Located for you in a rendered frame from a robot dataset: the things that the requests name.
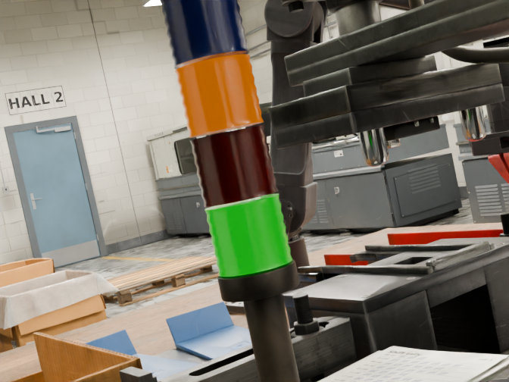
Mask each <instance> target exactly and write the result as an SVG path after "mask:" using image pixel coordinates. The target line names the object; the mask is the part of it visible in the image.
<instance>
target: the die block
mask: <svg viewBox="0 0 509 382"><path fill-rule="evenodd" d="M311 311H312V315H313V318H322V317H329V316H342V317H350V318H351V324H352V328H353V332H354V338H355V342H356V350H357V358H356V359H353V360H351V361H349V362H346V363H344V364H342V365H340V366H337V367H335V368H333V369H330V370H328V371H326V372H324V373H325V377H328V376H330V375H331V374H334V373H336V372H337V371H340V370H342V369H343V368H346V367H348V366H349V365H352V364H354V363H355V362H358V361H360V360H361V359H364V358H365V357H367V356H369V355H371V354H373V353H375V352H377V351H383V350H384V349H387V348H389V347H391V346H400V347H405V348H412V349H422V350H432V351H438V349H437V346H449V347H455V348H462V349H473V350H479V351H486V352H497V353H502V352H504V351H506V350H508V349H509V256H508V257H506V258H503V259H500V260H498V261H495V262H492V263H491V264H489V265H486V266H483V267H481V268H478V269H476V270H474V271H471V272H468V273H466V274H463V275H461V276H459V277H456V278H453V279H451V280H448V281H446V282H444V283H441V284H439V285H436V286H433V287H431V288H429V289H427V290H424V291H421V292H419V293H416V294H414V295H412V296H409V297H406V298H404V299H401V300H399V301H397V302H393V303H392V304H389V305H386V306H384V307H382V308H378V309H377V310H374V311H372V312H369V313H366V314H361V313H353V312H337V311H327V310H319V309H311ZM286 312H287V316H288V319H289V326H290V329H292V328H293V327H294V322H296V321H297V318H296V314H295V308H294V307H286Z"/></svg>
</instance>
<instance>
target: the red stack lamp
mask: <svg viewBox="0 0 509 382"><path fill-rule="evenodd" d="M190 142H191V144H192V153H193V155H194V156H195V165H196V167H197V175H198V178H199V186H200V187H201V196H202V198H203V200H204V207H211V206H216V205H225V204H229V203H233V202H240V201H244V200H247V199H253V198H257V197H260V196H265V195H269V194H271V193H275V192H278V189H277V188H276V178H275V177H274V175H273V166H272V164H271V157H270V153H269V146H268V144H267V135H266V133H265V132H264V125H260V126H255V127H247V128H243V129H239V130H232V131H229V132H225V133H218V134H214V135H211V136H205V137H202V138H198V139H193V140H190Z"/></svg>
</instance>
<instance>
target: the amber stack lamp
mask: <svg viewBox="0 0 509 382"><path fill-rule="evenodd" d="M175 73H176V75H177V83H178V85H179V87H180V95H181V97H182V106H183V108H184V110H185V111H184V116H185V118H186V120H187V125H186V126H187V128H188V130H189V138H192V137H197V136H205V135H210V134H214V133H221V132H225V131H228V130H235V129H239V128H243V127H248V126H251V125H255V124H260V123H263V122H264V121H263V119H262V117H261V108H260V106H259V98H258V96H257V87H256V85H255V77H254V75H253V73H252V65H251V62H250V55H245V54H243V55H228V56H223V57H219V58H212V59H208V60H204V61H198V62H195V63H192V64H188V65H185V66H183V67H180V68H178V69H176V70H175Z"/></svg>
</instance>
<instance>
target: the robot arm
mask: <svg viewBox="0 0 509 382"><path fill-rule="evenodd" d="M303 6H304V10H302V11H298V12H295V13H290V12H289V6H282V2H281V0H267V3H266V5H265V8H264V18H265V21H266V24H267V41H270V60H271V64H272V106H271V107H273V106H275V105H280V104H283V103H286V102H290V101H294V100H296V99H301V98H304V97H305V95H304V89H303V85H301V86H293V87H291V86H290V85H289V79H288V75H287V71H286V64H285V61H284V57H286V56H288V55H291V54H294V53H296V52H300V51H302V50H304V49H308V48H310V47H312V46H315V45H318V44H321V43H322V42H323V29H324V27H325V24H326V19H327V15H328V11H329V10H328V9H327V7H326V1H316V2H303ZM379 6H380V7H384V8H392V9H396V10H400V11H409V10H410V5H409V1H408V0H382V1H381V2H379ZM504 47H509V37H505V38H502V39H496V40H492V41H489V42H483V48H484V49H493V48H504ZM498 66H499V70H500V75H501V83H502V86H503V90H504V97H505V101H504V102H498V103H494V104H490V105H486V110H487V115H488V119H489V126H490V130H491V132H488V133H486V136H485V137H484V138H483V139H481V140H479V141H476V142H471V141H469V145H470V148H471V150H472V155H473V157H474V156H480V155H488V159H489V162H490V163H491V164H492V166H493V167H494V168H495V169H496V170H497V172H498V173H499V174H500V175H501V176H502V177H503V178H504V179H505V180H506V182H507V183H508V184H509V63H503V64H498ZM273 132H274V130H273V127H272V123H271V130H270V157H271V164H272V166H273V175H274V177H275V178H276V188H277V189H278V192H275V193H271V194H277V193H278V194H279V201H280V203H281V212H282V213H283V222H284V224H285V226H286V234H287V236H288V244H289V247H290V255H291V256H292V259H293V260H294V261H295V263H296V268H299V267H303V266H310V263H309V259H308V252H307V249H306V245H305V241H304V237H303V236H299V234H298V233H300V232H302V228H301V227H302V226H304V225H305V224H306V223H308V222H309V221H310V220H311V219H312V218H313V216H314V214H315V211H316V207H317V182H313V162H312V157H311V148H312V142H310V143H305V144H301V145H298V146H291V147H287V148H283V149H277V148H276V141H275V138H274V134H273ZM491 154H493V155H491ZM225 305H226V308H227V310H228V312H233V313H240V314H245V310H244V305H243V302H225Z"/></svg>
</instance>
